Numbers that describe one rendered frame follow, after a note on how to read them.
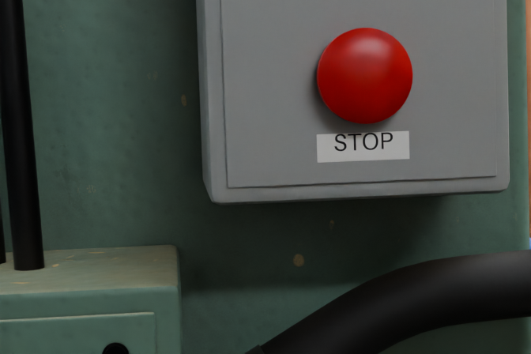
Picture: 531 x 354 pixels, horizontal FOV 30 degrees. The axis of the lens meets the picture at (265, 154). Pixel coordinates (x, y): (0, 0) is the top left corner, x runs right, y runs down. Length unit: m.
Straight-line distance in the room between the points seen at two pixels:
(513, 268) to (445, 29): 0.09
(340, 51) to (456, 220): 0.11
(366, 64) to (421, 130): 0.03
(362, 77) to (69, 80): 0.12
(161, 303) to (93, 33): 0.12
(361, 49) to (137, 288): 0.10
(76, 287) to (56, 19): 0.12
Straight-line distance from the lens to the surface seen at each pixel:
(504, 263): 0.36
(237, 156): 0.31
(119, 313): 0.30
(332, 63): 0.31
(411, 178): 0.32
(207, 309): 0.38
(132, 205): 0.38
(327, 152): 0.32
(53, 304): 0.30
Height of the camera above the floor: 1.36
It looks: 4 degrees down
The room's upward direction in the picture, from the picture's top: 2 degrees counter-clockwise
